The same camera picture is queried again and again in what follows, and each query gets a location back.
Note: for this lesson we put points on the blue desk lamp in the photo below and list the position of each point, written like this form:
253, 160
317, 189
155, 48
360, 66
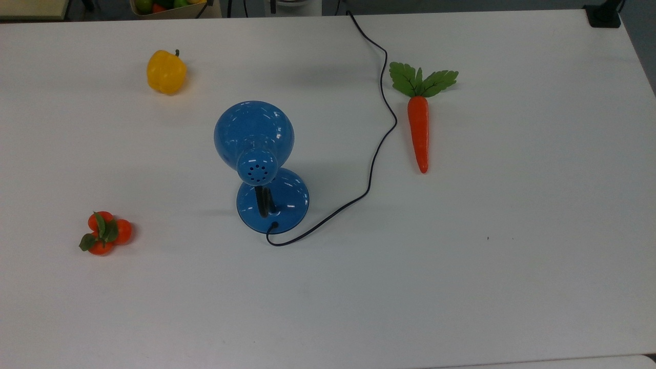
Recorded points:
253, 128

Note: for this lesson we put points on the orange toy carrot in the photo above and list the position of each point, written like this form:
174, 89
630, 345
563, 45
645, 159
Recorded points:
418, 128

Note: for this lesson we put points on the orange tangerine cluster with leaves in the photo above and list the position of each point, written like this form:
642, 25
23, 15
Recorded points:
123, 231

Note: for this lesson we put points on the cardboard box of fruit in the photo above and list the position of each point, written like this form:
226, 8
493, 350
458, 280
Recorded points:
169, 11

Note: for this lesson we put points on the yellow bell pepper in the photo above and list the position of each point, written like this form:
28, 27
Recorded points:
165, 72

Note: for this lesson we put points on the black table clamp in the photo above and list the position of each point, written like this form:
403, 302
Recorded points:
603, 16

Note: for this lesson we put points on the beige side table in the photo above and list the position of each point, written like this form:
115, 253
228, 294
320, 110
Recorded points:
31, 7

